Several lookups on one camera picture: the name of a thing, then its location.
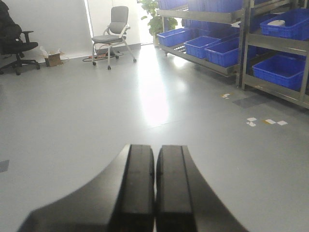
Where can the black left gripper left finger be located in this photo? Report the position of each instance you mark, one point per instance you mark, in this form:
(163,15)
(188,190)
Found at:
(121,198)

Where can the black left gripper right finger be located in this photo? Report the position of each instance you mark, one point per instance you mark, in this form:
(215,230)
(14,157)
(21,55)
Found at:
(184,201)

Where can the near steel shelf rack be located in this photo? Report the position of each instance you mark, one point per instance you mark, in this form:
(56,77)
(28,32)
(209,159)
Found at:
(275,49)

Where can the steel shelf rack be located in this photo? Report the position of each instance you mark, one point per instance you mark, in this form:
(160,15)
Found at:
(275,49)
(242,15)

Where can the far steel shelf rack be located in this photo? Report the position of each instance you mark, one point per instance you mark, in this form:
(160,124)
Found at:
(242,15)

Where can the blue bin top shelf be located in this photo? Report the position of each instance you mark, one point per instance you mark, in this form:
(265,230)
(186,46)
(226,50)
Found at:
(223,6)

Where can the blue bin lower near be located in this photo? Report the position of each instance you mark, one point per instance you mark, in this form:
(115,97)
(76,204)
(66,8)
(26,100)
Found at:
(224,54)

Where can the blue bin lower middle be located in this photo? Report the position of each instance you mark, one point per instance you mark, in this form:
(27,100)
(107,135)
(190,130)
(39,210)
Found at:
(197,47)

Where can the cardboard box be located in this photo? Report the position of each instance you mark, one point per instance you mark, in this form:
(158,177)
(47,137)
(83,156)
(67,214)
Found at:
(51,58)

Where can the grey office chair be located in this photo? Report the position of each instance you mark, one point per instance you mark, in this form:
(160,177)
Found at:
(114,34)

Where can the blue bin lower far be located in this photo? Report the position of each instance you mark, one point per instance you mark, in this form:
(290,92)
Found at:
(174,37)

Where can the blue bin bottom right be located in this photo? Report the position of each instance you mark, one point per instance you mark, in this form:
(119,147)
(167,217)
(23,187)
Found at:
(281,70)

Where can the green potted plant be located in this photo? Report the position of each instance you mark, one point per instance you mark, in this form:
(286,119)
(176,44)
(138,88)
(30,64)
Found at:
(156,23)

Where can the black office chair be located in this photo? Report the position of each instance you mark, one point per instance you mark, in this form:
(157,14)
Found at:
(14,41)

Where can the blue bin upper right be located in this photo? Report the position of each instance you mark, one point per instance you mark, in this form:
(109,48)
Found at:
(296,25)

